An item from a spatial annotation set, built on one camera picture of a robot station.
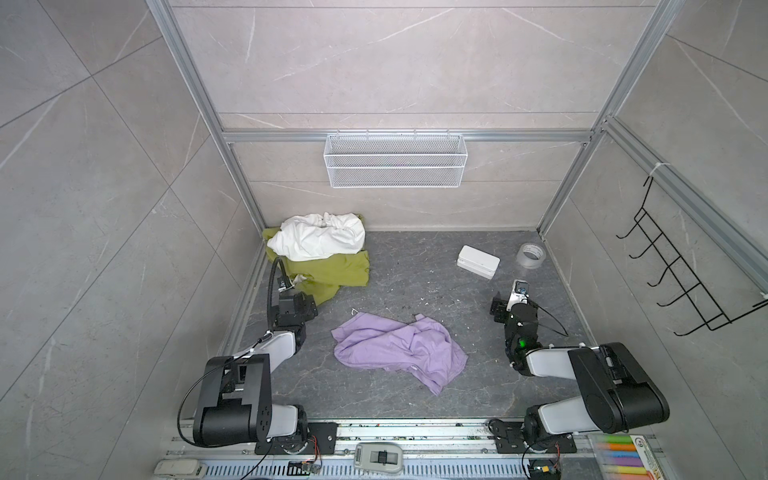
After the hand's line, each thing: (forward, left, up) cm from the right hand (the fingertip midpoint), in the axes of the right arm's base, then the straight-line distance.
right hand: (511, 292), depth 92 cm
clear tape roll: (+21, -16, -8) cm, 27 cm away
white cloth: (+24, +68, +2) cm, 72 cm away
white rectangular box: (+16, +6, -4) cm, 17 cm away
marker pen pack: (-43, -18, -8) cm, 47 cm away
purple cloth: (-16, +30, -1) cm, 34 cm away
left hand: (+1, +68, 0) cm, 68 cm away
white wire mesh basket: (+41, +35, +21) cm, 58 cm away
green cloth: (+11, +60, -3) cm, 61 cm away
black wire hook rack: (-16, -28, +24) cm, 40 cm away
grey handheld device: (-42, +42, -3) cm, 59 cm away
